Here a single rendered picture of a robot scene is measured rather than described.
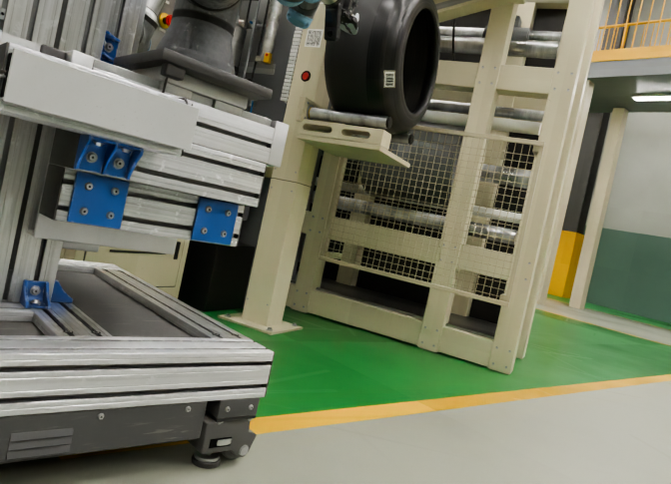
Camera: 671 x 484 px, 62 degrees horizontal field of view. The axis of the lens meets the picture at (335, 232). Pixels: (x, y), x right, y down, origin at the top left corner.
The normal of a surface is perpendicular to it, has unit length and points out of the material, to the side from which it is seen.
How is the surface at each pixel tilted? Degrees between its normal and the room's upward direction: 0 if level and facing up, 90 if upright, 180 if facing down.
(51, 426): 90
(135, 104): 90
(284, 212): 90
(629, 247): 90
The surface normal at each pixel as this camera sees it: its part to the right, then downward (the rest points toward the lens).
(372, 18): -0.36, -0.25
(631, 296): -0.72, -0.14
